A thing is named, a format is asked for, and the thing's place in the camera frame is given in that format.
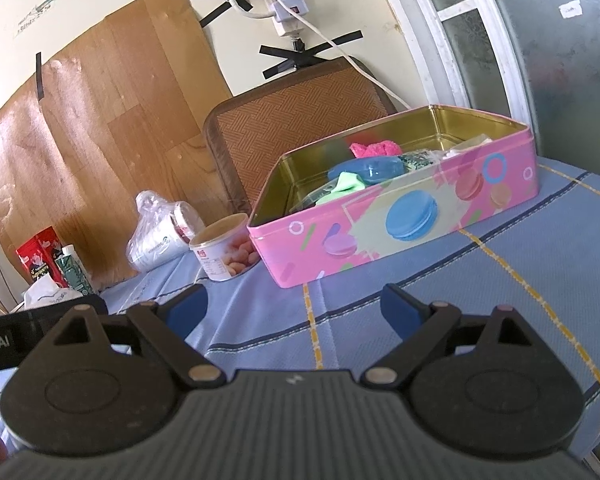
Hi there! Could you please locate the green patterned packet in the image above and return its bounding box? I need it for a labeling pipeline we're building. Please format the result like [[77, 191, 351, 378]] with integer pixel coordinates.
[[397, 149, 449, 171]]

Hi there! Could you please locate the pink tin box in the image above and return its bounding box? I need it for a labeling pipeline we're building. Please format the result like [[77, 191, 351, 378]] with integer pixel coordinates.
[[246, 104, 539, 289]]

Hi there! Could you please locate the short black tape strip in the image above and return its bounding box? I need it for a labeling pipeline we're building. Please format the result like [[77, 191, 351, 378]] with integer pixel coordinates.
[[259, 45, 307, 59]]

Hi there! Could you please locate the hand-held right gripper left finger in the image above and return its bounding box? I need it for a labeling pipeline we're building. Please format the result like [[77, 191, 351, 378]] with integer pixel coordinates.
[[55, 284, 227, 389]]

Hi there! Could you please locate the white power cable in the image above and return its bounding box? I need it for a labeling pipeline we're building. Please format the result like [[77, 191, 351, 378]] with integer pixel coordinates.
[[290, 10, 412, 111]]

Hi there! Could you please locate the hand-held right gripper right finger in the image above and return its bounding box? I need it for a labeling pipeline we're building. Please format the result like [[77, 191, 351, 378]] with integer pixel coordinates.
[[362, 284, 531, 386]]

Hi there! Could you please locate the plastic bag of cups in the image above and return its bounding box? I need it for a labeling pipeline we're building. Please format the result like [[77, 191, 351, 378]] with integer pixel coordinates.
[[126, 190, 206, 274]]

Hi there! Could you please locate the red carton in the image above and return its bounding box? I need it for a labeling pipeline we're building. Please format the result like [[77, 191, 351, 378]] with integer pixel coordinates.
[[16, 226, 64, 284]]

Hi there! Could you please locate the white power strip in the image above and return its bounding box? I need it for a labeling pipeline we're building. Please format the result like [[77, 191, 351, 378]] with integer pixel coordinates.
[[262, 0, 314, 39]]

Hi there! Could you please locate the paper snack tub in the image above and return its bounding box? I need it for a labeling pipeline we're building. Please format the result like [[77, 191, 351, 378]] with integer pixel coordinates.
[[189, 212, 261, 282]]

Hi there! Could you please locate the green carton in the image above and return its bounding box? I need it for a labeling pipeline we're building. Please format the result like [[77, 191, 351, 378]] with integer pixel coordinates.
[[55, 244, 95, 296]]

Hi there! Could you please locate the blue striped sheet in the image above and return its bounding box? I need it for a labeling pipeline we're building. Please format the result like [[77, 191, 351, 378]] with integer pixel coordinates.
[[0, 155, 600, 480]]

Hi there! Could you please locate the white tissue pack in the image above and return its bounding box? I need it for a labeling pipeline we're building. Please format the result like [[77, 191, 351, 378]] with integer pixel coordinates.
[[17, 280, 82, 312]]

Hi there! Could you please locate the blue oval case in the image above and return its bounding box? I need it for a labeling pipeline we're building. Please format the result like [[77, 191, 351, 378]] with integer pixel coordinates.
[[328, 155, 406, 185]]

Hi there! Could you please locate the white window frame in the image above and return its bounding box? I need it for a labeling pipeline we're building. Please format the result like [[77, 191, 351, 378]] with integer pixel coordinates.
[[367, 0, 600, 186]]

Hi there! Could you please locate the white wet wipes pack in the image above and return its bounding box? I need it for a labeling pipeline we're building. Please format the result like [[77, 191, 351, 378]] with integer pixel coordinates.
[[440, 132, 497, 162]]

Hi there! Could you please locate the black chair base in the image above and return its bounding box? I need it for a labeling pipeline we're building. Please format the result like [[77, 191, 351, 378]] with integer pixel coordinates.
[[262, 30, 365, 80]]

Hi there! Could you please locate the light green cloth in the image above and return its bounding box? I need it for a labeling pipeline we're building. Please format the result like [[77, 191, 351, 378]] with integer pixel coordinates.
[[315, 171, 369, 206]]

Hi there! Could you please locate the pink cloth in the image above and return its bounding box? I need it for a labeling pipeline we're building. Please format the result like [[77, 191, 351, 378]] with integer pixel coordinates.
[[349, 140, 404, 159]]

